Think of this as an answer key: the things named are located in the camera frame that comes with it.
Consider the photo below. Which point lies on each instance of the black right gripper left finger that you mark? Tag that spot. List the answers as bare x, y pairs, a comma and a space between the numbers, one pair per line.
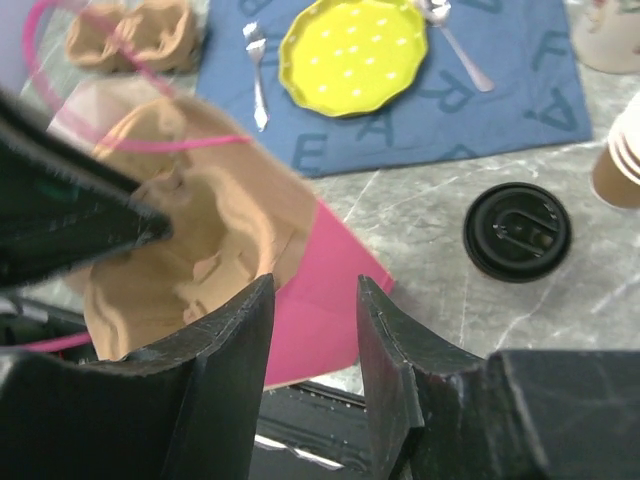
183, 407

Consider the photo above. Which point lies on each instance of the brown pulp cup carrier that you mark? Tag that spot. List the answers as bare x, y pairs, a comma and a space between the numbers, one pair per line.
237, 213
162, 34

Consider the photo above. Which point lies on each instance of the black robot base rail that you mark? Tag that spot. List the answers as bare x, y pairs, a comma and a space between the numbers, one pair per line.
304, 431

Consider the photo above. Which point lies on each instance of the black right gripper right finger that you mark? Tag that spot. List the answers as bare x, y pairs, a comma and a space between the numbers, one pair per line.
436, 411

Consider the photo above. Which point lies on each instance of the blue letter placemat cloth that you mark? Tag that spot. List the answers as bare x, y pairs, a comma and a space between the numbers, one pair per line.
523, 46

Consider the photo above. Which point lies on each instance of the yellow-green scalloped plate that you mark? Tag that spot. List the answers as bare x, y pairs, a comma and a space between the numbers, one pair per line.
345, 58

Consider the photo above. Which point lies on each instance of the stack of paper cups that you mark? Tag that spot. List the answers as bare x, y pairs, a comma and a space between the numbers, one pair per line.
615, 176

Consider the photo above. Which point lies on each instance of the silver fork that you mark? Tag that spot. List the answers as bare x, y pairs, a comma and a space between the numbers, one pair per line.
256, 47

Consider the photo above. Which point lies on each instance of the kraft paper takeout bag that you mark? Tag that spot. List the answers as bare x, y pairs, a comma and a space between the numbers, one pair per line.
314, 330

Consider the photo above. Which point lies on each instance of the silver spoon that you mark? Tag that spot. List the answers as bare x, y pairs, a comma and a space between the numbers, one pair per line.
437, 13

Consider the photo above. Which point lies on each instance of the white green floral mug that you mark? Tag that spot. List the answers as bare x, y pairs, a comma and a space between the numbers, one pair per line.
606, 36

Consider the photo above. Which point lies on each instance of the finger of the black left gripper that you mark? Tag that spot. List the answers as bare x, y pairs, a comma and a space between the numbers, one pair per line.
60, 209

